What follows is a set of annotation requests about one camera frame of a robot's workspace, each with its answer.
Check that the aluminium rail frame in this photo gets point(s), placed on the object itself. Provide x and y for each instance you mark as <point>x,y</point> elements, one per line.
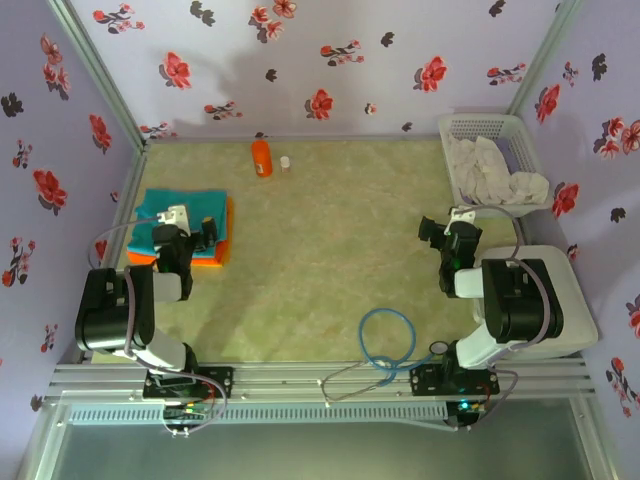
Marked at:
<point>300,372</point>

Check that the small white-capped jar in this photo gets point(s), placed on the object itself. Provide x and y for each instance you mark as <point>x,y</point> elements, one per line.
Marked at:
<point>285,165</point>

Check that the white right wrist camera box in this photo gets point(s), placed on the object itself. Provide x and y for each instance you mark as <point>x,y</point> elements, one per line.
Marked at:
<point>462,214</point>

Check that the white perforated plastic basket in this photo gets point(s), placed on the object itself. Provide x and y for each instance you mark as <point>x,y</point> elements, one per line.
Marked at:
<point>480,125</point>

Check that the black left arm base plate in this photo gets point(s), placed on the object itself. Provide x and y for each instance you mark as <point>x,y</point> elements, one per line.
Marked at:
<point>222,382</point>

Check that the blue stethoscope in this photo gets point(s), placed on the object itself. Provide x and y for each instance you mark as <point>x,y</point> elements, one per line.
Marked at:
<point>439,347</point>

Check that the white t-shirt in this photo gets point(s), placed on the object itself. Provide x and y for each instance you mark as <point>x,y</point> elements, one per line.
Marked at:
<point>480,170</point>

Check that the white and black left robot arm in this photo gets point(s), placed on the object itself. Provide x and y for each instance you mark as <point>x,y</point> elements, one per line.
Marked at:
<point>110,310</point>

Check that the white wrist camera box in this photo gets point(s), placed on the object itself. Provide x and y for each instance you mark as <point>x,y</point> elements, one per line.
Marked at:
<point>175,216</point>
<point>462,214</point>

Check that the aluminium corner post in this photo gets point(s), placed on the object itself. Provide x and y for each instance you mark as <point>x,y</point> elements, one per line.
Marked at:
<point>99,75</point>
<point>546,50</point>

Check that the orange plastic bottle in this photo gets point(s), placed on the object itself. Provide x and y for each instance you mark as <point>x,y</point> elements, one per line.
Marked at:
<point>261,160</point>

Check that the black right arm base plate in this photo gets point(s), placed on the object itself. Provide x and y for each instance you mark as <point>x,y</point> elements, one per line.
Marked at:
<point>425,382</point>

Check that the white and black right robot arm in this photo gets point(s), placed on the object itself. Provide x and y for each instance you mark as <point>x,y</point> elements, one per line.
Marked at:
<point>520,300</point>

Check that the green circuit board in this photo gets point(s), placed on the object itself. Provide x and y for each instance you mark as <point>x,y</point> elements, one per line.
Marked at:
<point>187,412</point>
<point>471,407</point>

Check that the stack of folded clothes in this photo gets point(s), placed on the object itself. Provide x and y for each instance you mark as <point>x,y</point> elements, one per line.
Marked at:
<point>150,200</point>
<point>210,262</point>

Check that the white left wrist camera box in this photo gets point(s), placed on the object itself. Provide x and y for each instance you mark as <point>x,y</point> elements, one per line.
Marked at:
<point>175,216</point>

